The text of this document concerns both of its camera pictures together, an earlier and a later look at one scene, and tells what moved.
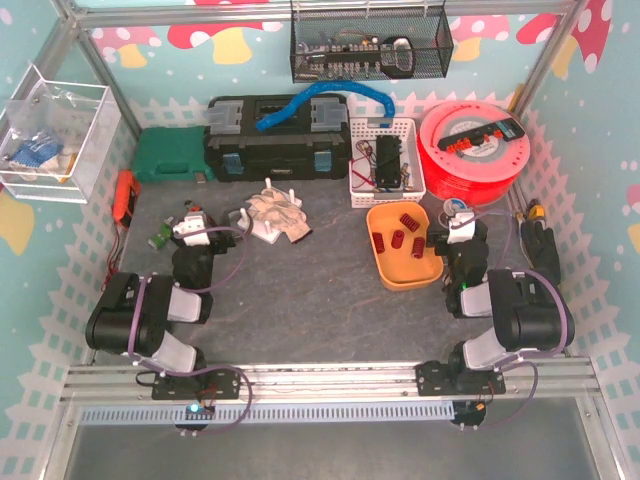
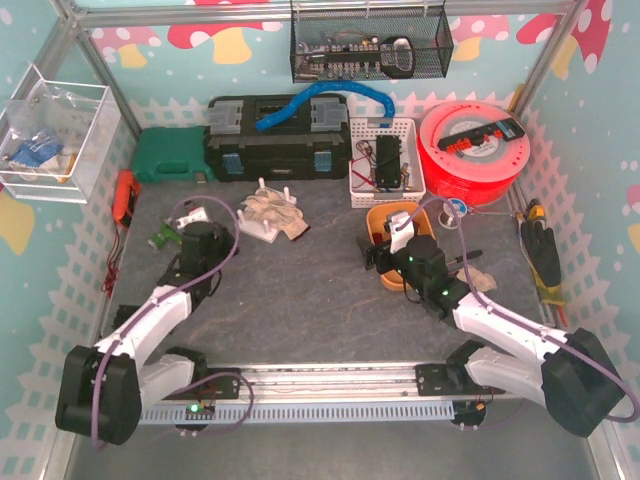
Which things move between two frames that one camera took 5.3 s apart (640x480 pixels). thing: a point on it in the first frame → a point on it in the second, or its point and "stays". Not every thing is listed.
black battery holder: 388,161 stays
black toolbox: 313,142 stays
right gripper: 442,241 → 379,256
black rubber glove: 542,250 stays
